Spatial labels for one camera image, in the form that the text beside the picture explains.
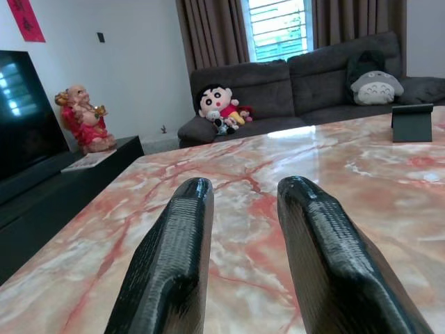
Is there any brown curtain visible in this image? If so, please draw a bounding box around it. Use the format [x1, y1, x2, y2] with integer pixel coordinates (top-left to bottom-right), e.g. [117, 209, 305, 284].
[175, 0, 251, 76]
[311, 0, 407, 69]

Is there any black low TV cabinet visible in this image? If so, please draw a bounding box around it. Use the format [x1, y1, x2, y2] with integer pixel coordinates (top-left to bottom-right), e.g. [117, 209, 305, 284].
[0, 135, 145, 285]

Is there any dark grey fabric sofa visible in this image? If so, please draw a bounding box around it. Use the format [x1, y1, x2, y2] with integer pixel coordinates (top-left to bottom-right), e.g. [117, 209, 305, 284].
[177, 31, 445, 149]

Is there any window with white grille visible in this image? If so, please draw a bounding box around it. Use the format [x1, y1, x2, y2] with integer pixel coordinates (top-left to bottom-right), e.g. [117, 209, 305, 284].
[241, 0, 316, 63]

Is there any black flat screen television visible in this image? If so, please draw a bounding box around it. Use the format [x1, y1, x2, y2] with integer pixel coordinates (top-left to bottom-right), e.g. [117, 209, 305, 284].
[0, 50, 70, 182]

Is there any black box-shaped stand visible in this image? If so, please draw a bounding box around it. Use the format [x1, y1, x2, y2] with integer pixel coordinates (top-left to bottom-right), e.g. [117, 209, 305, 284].
[391, 103, 435, 143]

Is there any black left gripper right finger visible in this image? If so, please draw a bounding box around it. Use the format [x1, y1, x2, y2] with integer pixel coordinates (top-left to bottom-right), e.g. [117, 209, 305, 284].
[277, 175, 435, 334]

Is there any black-haired boy plush doll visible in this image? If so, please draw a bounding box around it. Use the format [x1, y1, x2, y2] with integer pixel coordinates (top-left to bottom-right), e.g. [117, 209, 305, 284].
[197, 83, 246, 130]

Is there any grey Totoro plush toy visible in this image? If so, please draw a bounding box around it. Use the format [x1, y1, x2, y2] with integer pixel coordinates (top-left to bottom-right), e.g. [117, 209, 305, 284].
[350, 70, 405, 106]

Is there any small red plush doll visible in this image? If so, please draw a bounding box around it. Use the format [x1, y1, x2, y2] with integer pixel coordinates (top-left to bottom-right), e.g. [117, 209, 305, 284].
[236, 105, 254, 123]

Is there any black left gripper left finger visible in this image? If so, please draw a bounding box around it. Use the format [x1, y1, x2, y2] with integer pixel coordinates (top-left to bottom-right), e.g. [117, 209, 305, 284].
[104, 177, 215, 334]

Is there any red paper wall banner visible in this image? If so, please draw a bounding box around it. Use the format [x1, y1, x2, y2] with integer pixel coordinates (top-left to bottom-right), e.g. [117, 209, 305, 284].
[6, 0, 47, 43]

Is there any laughing Buddha statue red robe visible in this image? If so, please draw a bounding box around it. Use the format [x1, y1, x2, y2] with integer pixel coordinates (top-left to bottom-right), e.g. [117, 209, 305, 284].
[54, 84, 118, 155]

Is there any white printed paper sheet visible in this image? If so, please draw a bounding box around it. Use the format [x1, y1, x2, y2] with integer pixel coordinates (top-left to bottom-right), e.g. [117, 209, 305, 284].
[60, 149, 118, 173]

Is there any small black white plush toy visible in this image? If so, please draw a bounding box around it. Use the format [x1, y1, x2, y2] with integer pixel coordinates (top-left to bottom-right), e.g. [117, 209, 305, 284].
[213, 117, 237, 136]

